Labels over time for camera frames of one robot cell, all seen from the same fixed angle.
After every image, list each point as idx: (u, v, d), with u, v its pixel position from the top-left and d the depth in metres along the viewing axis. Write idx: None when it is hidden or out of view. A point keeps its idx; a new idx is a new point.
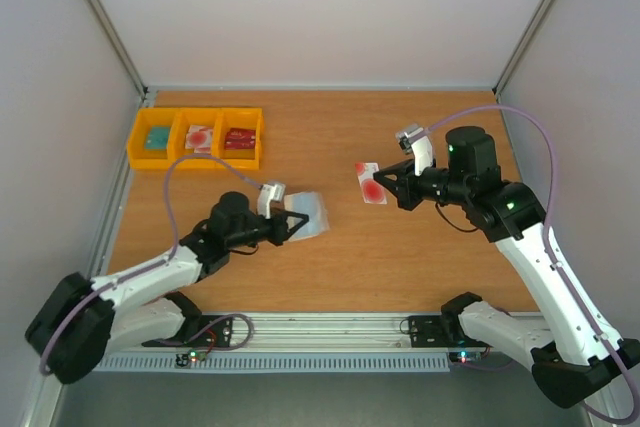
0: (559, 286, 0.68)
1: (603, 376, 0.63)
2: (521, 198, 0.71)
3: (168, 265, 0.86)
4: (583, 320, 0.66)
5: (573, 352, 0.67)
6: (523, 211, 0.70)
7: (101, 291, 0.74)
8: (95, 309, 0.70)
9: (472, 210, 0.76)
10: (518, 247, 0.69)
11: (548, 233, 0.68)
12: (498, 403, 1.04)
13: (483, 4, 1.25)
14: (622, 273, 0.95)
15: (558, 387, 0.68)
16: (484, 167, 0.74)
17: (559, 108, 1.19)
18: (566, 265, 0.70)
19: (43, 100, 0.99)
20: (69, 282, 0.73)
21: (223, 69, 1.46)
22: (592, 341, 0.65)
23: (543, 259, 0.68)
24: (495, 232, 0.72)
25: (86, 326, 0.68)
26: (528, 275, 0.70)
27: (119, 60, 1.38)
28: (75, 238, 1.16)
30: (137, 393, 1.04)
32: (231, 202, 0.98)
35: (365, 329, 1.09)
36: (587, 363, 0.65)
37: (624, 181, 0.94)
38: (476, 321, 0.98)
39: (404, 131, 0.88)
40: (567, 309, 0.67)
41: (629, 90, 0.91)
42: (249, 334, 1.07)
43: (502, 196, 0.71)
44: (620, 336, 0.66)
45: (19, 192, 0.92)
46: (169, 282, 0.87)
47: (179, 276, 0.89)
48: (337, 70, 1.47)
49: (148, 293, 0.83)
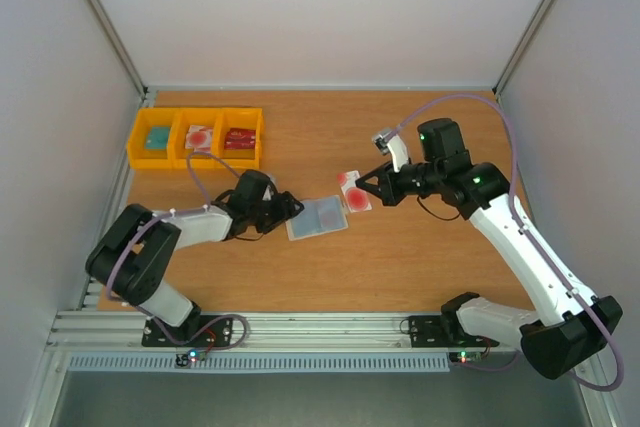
0: (528, 248, 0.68)
1: (580, 329, 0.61)
2: (486, 174, 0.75)
3: (207, 212, 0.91)
4: (555, 279, 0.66)
5: (548, 312, 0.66)
6: (490, 185, 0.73)
7: (163, 217, 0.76)
8: (164, 226, 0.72)
9: (446, 192, 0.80)
10: (487, 218, 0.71)
11: (512, 200, 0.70)
12: (498, 403, 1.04)
13: (483, 4, 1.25)
14: (621, 274, 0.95)
15: (545, 355, 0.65)
16: (452, 151, 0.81)
17: (560, 107, 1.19)
18: (535, 230, 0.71)
19: (44, 101, 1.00)
20: (132, 209, 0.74)
21: (223, 69, 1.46)
22: (565, 298, 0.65)
23: (511, 226, 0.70)
24: (467, 208, 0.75)
25: (161, 238, 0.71)
26: (501, 243, 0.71)
27: (119, 60, 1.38)
28: (76, 238, 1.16)
30: (136, 393, 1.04)
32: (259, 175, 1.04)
35: (365, 329, 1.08)
36: (563, 319, 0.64)
37: (623, 180, 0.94)
38: (472, 314, 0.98)
39: (379, 133, 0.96)
40: (537, 270, 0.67)
41: (629, 89, 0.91)
42: (244, 334, 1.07)
43: (470, 173, 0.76)
44: (592, 292, 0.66)
45: (20, 193, 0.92)
46: (208, 228, 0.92)
47: (215, 225, 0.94)
48: (337, 70, 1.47)
49: (195, 233, 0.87)
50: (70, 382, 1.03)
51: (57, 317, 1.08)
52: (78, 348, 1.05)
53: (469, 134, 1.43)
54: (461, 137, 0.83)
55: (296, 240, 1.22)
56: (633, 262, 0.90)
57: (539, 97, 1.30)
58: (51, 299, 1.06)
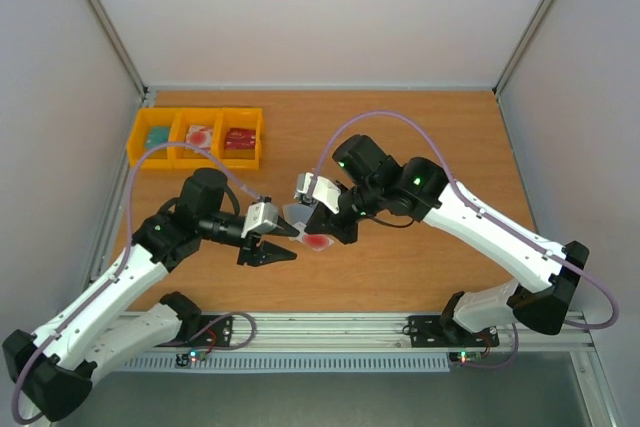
0: (493, 229, 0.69)
1: (568, 288, 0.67)
2: (420, 171, 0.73)
3: (118, 283, 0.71)
4: (528, 247, 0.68)
5: (534, 281, 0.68)
6: (430, 181, 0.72)
7: (45, 345, 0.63)
8: (40, 369, 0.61)
9: (392, 206, 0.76)
10: (443, 216, 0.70)
11: (458, 189, 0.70)
12: (497, 403, 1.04)
13: (483, 4, 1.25)
14: (618, 274, 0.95)
15: (542, 318, 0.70)
16: (377, 163, 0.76)
17: (560, 107, 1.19)
18: (490, 208, 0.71)
19: (44, 104, 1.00)
20: (7, 350, 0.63)
21: (223, 69, 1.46)
22: (543, 262, 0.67)
23: (469, 214, 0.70)
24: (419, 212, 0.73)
25: (41, 389, 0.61)
26: (461, 232, 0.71)
27: (119, 60, 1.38)
28: (76, 239, 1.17)
30: (137, 393, 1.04)
32: (207, 179, 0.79)
35: (365, 328, 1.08)
36: (550, 284, 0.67)
37: (621, 181, 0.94)
38: (468, 312, 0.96)
39: (297, 188, 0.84)
40: (511, 247, 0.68)
41: (627, 90, 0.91)
42: (251, 334, 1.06)
43: (406, 178, 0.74)
44: (560, 244, 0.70)
45: (21, 194, 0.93)
46: (133, 293, 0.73)
47: (144, 283, 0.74)
48: (337, 70, 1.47)
49: (112, 314, 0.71)
50: None
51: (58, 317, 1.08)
52: None
53: (470, 134, 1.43)
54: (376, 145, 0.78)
55: (296, 240, 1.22)
56: (630, 263, 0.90)
57: (539, 98, 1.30)
58: (51, 299, 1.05)
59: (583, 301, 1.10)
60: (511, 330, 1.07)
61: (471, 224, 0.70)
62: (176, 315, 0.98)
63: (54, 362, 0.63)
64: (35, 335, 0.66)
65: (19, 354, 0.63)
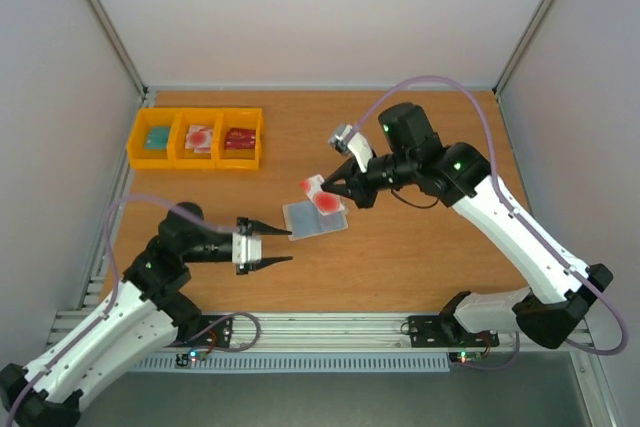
0: (522, 232, 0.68)
1: (582, 306, 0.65)
2: (464, 156, 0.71)
3: (107, 320, 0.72)
4: (552, 260, 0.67)
5: (549, 292, 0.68)
6: (471, 168, 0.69)
7: (35, 382, 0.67)
8: (29, 403, 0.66)
9: (423, 184, 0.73)
10: (475, 208, 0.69)
11: (498, 183, 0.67)
12: (497, 403, 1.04)
13: (482, 4, 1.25)
14: (619, 275, 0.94)
15: (548, 331, 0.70)
16: (423, 138, 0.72)
17: (561, 107, 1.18)
18: (524, 210, 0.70)
19: (43, 104, 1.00)
20: (1, 381, 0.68)
21: (223, 69, 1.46)
22: (564, 277, 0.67)
23: (501, 211, 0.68)
24: (450, 197, 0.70)
25: (32, 422, 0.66)
26: (490, 228, 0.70)
27: (119, 60, 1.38)
28: (76, 239, 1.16)
30: (137, 393, 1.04)
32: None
35: (365, 328, 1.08)
36: (565, 299, 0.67)
37: (623, 182, 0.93)
38: (469, 312, 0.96)
39: (334, 135, 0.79)
40: (536, 255, 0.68)
41: (628, 90, 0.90)
42: (253, 339, 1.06)
43: (448, 160, 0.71)
44: (584, 263, 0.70)
45: (21, 195, 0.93)
46: (122, 327, 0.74)
47: (133, 319, 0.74)
48: (336, 70, 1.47)
49: (100, 349, 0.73)
50: None
51: (57, 317, 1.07)
52: None
53: (470, 134, 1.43)
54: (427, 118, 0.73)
55: (296, 240, 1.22)
56: (630, 264, 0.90)
57: (539, 98, 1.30)
58: (50, 299, 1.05)
59: None
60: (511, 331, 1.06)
61: (502, 221, 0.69)
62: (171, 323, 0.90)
63: (43, 397, 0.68)
64: (27, 367, 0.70)
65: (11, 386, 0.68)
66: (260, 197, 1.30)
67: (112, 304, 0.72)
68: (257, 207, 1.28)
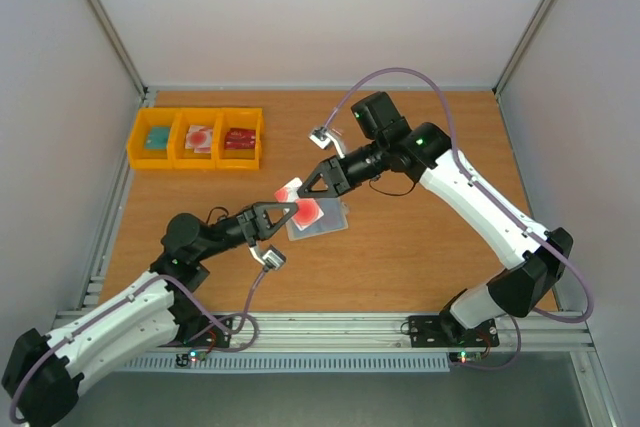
0: (479, 197, 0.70)
1: (540, 265, 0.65)
2: (428, 134, 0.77)
3: (133, 303, 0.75)
4: (510, 222, 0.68)
5: (508, 255, 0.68)
6: (433, 144, 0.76)
7: (57, 349, 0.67)
8: (48, 369, 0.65)
9: (392, 163, 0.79)
10: (436, 177, 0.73)
11: (457, 156, 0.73)
12: (497, 402, 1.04)
13: (483, 4, 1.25)
14: (619, 276, 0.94)
15: (513, 297, 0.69)
16: (388, 120, 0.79)
17: (560, 107, 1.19)
18: (483, 180, 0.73)
19: (43, 105, 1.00)
20: (20, 348, 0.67)
21: (223, 69, 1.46)
22: (522, 239, 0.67)
23: (461, 181, 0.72)
24: (415, 171, 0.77)
25: (42, 393, 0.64)
26: (453, 199, 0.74)
27: (119, 60, 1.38)
28: (76, 238, 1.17)
30: (137, 392, 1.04)
32: (178, 231, 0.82)
35: (365, 328, 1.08)
36: (523, 259, 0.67)
37: (623, 182, 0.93)
38: (462, 305, 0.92)
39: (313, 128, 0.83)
40: (492, 218, 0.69)
41: (628, 90, 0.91)
42: (254, 335, 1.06)
43: (411, 137, 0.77)
44: (545, 227, 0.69)
45: (21, 195, 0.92)
46: (141, 317, 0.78)
47: (151, 308, 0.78)
48: (337, 71, 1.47)
49: (118, 332, 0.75)
50: None
51: (58, 317, 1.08)
52: None
53: (469, 134, 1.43)
54: (392, 105, 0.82)
55: (296, 241, 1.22)
56: (630, 265, 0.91)
57: (539, 98, 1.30)
58: (50, 299, 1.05)
59: (578, 300, 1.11)
60: (511, 331, 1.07)
61: (463, 191, 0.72)
62: (172, 321, 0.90)
63: (62, 365, 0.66)
64: (46, 338, 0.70)
65: (30, 353, 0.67)
66: (260, 197, 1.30)
67: (140, 290, 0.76)
68: None
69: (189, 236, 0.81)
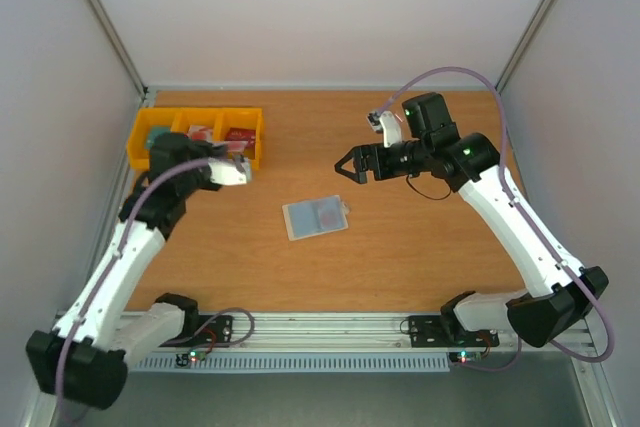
0: (518, 220, 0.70)
1: (568, 302, 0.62)
2: (476, 145, 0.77)
3: (123, 258, 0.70)
4: (544, 251, 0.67)
5: (537, 284, 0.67)
6: (480, 156, 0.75)
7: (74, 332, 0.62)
8: (80, 355, 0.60)
9: (437, 166, 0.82)
10: (476, 190, 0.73)
11: (503, 173, 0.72)
12: (498, 403, 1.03)
13: (482, 4, 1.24)
14: (620, 277, 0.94)
15: (533, 327, 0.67)
16: (439, 124, 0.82)
17: (561, 108, 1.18)
18: (525, 203, 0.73)
19: (44, 105, 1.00)
20: (33, 352, 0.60)
21: (222, 69, 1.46)
22: (555, 271, 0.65)
23: (501, 199, 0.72)
24: (457, 180, 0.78)
25: (86, 375, 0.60)
26: (491, 216, 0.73)
27: (118, 60, 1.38)
28: (75, 238, 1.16)
30: (137, 392, 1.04)
32: (164, 142, 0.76)
35: (365, 328, 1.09)
36: (551, 292, 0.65)
37: (623, 183, 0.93)
38: (468, 307, 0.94)
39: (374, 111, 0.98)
40: (529, 244, 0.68)
41: (629, 91, 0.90)
42: (247, 334, 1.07)
43: (459, 146, 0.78)
44: (581, 264, 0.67)
45: (20, 196, 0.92)
46: (139, 266, 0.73)
47: (146, 253, 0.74)
48: (336, 70, 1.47)
49: (125, 291, 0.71)
50: None
51: (57, 317, 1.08)
52: None
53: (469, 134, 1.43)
54: (447, 109, 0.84)
55: (296, 241, 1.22)
56: (630, 266, 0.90)
57: (539, 98, 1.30)
58: (50, 299, 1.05)
59: None
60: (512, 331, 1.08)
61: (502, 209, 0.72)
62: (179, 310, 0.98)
63: (88, 343, 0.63)
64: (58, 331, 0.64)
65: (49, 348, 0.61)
66: (260, 198, 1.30)
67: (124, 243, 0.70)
68: (257, 207, 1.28)
69: (178, 143, 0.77)
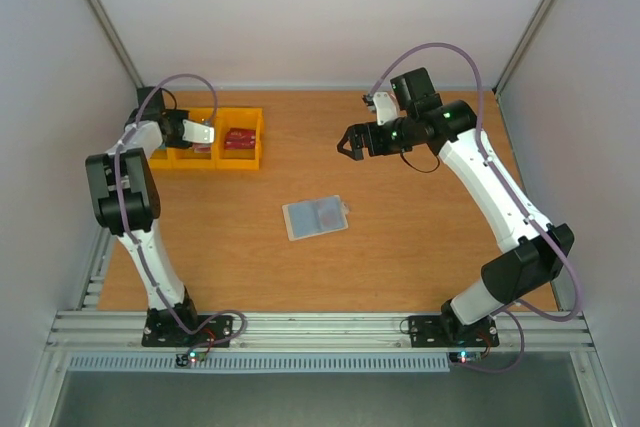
0: (491, 179, 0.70)
1: (532, 253, 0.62)
2: (457, 110, 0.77)
3: (140, 130, 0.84)
4: (513, 207, 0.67)
5: (505, 238, 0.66)
6: (459, 120, 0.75)
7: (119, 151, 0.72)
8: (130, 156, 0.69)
9: (419, 132, 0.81)
10: (453, 150, 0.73)
11: (479, 135, 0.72)
12: (500, 403, 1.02)
13: (483, 3, 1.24)
14: (620, 276, 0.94)
15: (505, 282, 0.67)
16: (422, 94, 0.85)
17: (560, 106, 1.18)
18: (499, 163, 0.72)
19: (44, 106, 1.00)
20: (91, 164, 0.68)
21: (223, 68, 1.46)
22: (522, 225, 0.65)
23: (477, 159, 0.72)
24: (438, 143, 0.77)
25: (139, 169, 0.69)
26: (466, 176, 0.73)
27: (119, 62, 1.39)
28: (74, 239, 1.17)
30: (135, 392, 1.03)
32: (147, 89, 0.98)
35: (365, 328, 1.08)
36: (517, 243, 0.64)
37: (623, 180, 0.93)
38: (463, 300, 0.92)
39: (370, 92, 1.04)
40: (499, 200, 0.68)
41: (628, 88, 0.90)
42: (243, 328, 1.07)
43: (440, 110, 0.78)
44: (550, 221, 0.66)
45: (21, 196, 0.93)
46: (151, 141, 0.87)
47: (153, 136, 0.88)
48: (336, 70, 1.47)
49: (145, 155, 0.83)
50: (70, 382, 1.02)
51: (58, 317, 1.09)
52: (78, 348, 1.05)
53: None
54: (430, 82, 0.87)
55: (295, 240, 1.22)
56: (630, 266, 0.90)
57: (539, 98, 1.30)
58: (50, 299, 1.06)
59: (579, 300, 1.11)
60: (512, 331, 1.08)
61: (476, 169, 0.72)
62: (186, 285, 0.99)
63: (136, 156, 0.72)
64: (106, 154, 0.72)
65: (103, 160, 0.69)
66: (260, 198, 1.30)
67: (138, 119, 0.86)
68: (256, 207, 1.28)
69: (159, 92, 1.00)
